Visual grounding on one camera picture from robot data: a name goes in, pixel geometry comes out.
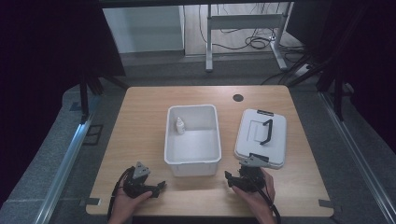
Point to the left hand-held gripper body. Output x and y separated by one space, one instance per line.
137 186

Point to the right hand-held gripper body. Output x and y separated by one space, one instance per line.
251 177

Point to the white plastic storage bin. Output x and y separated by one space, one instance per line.
193 149

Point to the person's left hand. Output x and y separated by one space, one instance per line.
123 205

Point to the grey tape strip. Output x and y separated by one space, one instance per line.
328 204
91 201

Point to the small white bottle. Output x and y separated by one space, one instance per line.
180 127

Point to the black round table grommet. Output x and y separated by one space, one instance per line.
238 97

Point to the black tripod stand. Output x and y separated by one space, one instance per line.
84 99

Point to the white power strip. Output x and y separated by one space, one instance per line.
301 70

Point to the black metal stand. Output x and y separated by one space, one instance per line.
337 93

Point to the white panel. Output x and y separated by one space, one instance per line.
143 29

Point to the dark curtain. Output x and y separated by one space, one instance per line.
373 62
46 46

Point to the aluminium floor rail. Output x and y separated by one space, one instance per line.
67 165
358 155

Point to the grey metal desk frame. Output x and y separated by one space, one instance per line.
243 21

